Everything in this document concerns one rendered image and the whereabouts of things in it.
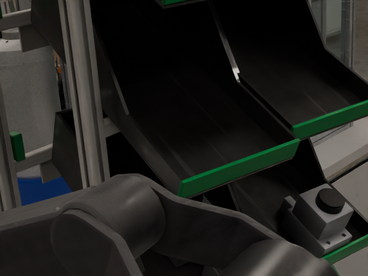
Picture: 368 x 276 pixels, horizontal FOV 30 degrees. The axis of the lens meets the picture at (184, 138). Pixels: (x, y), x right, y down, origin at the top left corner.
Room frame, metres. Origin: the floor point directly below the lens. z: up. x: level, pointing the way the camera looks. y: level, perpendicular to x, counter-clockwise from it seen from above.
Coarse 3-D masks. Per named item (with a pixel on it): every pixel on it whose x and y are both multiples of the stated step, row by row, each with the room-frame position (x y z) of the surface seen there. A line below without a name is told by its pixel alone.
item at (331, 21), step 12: (312, 0) 1.78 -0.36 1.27; (324, 0) 1.82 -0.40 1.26; (336, 0) 1.86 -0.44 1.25; (324, 12) 1.82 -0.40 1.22; (336, 12) 1.86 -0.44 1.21; (324, 24) 1.82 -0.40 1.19; (336, 24) 1.86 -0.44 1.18; (324, 36) 1.82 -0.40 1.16; (336, 36) 1.86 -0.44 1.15; (336, 48) 1.86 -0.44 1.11
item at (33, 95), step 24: (0, 0) 1.39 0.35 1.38; (0, 48) 1.36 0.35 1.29; (48, 48) 1.39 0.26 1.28; (0, 72) 1.35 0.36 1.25; (24, 72) 1.34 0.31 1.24; (48, 72) 1.38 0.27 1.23; (24, 96) 1.34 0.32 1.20; (48, 96) 1.37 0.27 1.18; (24, 120) 1.34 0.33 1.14; (48, 120) 1.36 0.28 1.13; (24, 144) 1.34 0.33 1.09; (48, 144) 1.35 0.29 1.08
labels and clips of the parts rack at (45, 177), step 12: (0, 12) 0.72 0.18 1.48; (24, 36) 0.75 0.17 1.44; (36, 36) 0.76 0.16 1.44; (24, 48) 0.75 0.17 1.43; (36, 48) 0.76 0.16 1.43; (12, 132) 0.72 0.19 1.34; (12, 144) 0.71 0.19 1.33; (24, 156) 0.72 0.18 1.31; (48, 168) 0.75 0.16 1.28; (48, 180) 0.75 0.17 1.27
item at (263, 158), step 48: (48, 0) 0.67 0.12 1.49; (96, 0) 0.75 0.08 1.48; (144, 0) 0.77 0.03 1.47; (96, 48) 0.60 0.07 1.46; (144, 48) 0.70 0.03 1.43; (192, 48) 0.70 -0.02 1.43; (144, 96) 0.63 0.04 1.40; (192, 96) 0.64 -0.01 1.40; (240, 96) 0.64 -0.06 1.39; (144, 144) 0.55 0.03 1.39; (192, 144) 0.57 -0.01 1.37; (240, 144) 0.58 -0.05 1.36; (288, 144) 0.57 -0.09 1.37; (192, 192) 0.51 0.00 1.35
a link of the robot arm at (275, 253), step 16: (272, 240) 0.28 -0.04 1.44; (240, 256) 0.27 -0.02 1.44; (256, 256) 0.26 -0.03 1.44; (272, 256) 0.26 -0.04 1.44; (288, 256) 0.26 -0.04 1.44; (304, 256) 0.26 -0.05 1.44; (224, 272) 0.26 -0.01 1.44; (240, 272) 0.25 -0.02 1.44; (256, 272) 0.25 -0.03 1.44; (272, 272) 0.25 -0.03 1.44; (288, 272) 0.25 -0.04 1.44; (304, 272) 0.25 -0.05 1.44; (320, 272) 0.26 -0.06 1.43
